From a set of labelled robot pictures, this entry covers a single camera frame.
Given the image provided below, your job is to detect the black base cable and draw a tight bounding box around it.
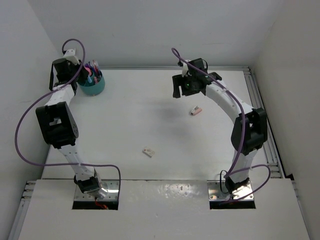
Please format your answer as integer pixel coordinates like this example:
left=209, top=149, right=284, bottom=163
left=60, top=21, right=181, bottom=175
left=219, top=170, right=230, bottom=195

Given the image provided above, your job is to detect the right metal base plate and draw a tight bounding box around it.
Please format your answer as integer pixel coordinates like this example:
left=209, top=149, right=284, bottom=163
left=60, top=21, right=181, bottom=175
left=207, top=180, right=254, bottom=202

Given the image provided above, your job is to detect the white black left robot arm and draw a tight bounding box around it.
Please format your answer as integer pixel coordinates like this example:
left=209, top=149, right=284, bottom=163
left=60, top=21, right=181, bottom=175
left=35, top=58, right=102, bottom=198

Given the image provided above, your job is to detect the metal base plate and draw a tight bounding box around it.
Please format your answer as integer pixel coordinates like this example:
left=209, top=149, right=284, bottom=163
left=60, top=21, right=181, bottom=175
left=74, top=179, right=119, bottom=201
left=207, top=180, right=254, bottom=202

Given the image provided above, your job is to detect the pink capped clear tube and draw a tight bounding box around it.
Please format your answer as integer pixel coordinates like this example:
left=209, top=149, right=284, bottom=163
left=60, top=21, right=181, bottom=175
left=85, top=67, right=94, bottom=77

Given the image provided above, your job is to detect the red pen top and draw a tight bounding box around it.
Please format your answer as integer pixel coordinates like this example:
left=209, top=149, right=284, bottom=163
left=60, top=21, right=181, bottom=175
left=92, top=59, right=99, bottom=74

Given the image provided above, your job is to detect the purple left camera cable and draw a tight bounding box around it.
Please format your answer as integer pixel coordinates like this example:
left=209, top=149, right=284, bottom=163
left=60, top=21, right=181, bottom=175
left=14, top=38, right=122, bottom=198

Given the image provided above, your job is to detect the teal round desk organizer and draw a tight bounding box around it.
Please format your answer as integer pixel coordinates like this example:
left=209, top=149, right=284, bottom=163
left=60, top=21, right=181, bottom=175
left=77, top=70, right=106, bottom=96

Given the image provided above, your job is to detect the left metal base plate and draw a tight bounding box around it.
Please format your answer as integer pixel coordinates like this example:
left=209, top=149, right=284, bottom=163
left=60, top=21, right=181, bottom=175
left=74, top=179, right=119, bottom=201

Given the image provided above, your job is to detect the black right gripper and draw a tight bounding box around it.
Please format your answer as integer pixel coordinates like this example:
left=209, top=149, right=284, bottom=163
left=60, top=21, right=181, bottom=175
left=173, top=72, right=200, bottom=98

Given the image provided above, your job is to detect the white eraser with sleeve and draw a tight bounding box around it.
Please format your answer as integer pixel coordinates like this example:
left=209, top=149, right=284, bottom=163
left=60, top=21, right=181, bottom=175
left=142, top=147, right=155, bottom=158

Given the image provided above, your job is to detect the blue pen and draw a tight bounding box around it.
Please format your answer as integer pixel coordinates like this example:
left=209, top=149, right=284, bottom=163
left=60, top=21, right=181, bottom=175
left=93, top=62, right=101, bottom=81

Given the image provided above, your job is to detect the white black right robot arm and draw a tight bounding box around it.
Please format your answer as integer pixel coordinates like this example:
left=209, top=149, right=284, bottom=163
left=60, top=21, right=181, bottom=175
left=172, top=58, right=268, bottom=194

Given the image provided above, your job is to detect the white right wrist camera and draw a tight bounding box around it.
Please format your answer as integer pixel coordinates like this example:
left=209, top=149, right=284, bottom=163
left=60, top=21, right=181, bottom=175
left=177, top=60, right=191, bottom=77

